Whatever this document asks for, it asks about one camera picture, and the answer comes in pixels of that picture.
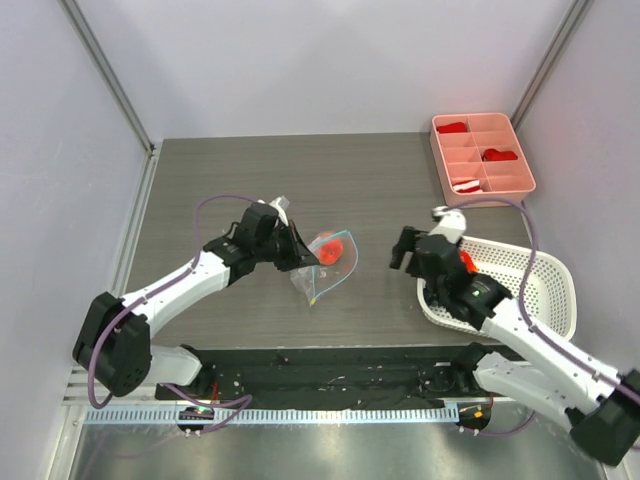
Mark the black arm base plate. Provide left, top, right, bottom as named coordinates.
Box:
left=181, top=346, right=487, bottom=411

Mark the white slotted cable duct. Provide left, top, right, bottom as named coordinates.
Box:
left=84, top=403, right=459, bottom=426

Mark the dark fake grape bunch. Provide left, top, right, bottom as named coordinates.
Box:
left=423, top=282, right=444, bottom=306

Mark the white perforated plastic basket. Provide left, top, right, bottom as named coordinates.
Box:
left=417, top=235, right=579, bottom=339

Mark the clear zip top bag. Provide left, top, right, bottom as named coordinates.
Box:
left=290, top=230, right=359, bottom=304

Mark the red fake pepper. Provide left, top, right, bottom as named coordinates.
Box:
left=318, top=238, right=344, bottom=266

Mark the red cloth in back compartment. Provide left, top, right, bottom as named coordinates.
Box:
left=436, top=121, right=468, bottom=134

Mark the red cloth in middle compartment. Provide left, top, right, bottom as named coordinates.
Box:
left=481, top=148, right=519, bottom=162

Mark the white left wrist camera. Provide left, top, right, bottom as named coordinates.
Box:
left=269, top=195, right=290, bottom=226

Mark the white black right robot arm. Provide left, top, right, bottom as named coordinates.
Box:
left=390, top=226, right=639, bottom=466

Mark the red white cloth front compartment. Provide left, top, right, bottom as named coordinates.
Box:
left=452, top=179, right=482, bottom=194

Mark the pink divided organizer tray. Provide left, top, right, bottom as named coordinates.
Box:
left=429, top=112, right=537, bottom=207

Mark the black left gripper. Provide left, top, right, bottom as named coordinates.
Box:
left=255, top=220, right=319, bottom=272

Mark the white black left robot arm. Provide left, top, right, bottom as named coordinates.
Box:
left=72, top=196, right=318, bottom=408

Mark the red cloth in compartment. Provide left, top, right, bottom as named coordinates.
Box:
left=436, top=121, right=468, bottom=134
left=481, top=148, right=519, bottom=162

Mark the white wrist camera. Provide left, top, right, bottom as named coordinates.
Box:
left=428, top=206, right=467, bottom=244
left=269, top=195, right=290, bottom=226

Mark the orange fake peach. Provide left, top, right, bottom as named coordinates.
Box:
left=459, top=250, right=479, bottom=274

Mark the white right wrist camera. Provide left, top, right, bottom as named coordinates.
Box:
left=428, top=206, right=467, bottom=244

